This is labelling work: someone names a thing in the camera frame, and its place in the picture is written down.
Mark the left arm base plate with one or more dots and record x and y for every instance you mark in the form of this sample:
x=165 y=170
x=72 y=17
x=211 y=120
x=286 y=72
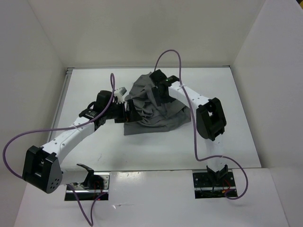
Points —
x=98 y=189

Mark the aluminium table edge rail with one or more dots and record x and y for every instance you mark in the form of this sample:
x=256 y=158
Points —
x=62 y=96

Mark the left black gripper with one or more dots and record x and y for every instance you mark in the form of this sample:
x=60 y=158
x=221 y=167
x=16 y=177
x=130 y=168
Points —
x=132 y=115

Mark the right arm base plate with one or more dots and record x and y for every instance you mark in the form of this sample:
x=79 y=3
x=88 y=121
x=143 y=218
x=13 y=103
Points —
x=209 y=184

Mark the grey pleated skirt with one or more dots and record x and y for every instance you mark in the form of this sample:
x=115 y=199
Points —
x=164 y=118

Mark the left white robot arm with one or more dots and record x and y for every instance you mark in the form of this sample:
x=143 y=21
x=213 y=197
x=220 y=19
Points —
x=42 y=167

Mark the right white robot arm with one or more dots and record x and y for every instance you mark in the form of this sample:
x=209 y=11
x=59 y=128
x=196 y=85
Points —
x=207 y=116

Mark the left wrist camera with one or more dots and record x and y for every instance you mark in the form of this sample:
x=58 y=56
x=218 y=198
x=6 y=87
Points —
x=120 y=93

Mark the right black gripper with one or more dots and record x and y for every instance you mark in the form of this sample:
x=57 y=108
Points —
x=159 y=100

